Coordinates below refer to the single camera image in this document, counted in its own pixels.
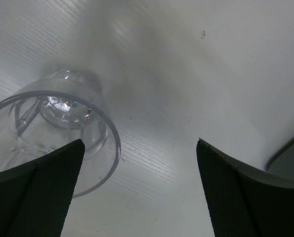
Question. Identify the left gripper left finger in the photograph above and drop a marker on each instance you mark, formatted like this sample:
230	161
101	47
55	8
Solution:
35	196

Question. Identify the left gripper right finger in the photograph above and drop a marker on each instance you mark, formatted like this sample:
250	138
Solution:
242	200

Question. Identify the clear plastic cup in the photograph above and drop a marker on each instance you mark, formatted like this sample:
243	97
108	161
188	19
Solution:
54	111

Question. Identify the grey plastic bin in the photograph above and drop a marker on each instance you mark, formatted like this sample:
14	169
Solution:
282	163

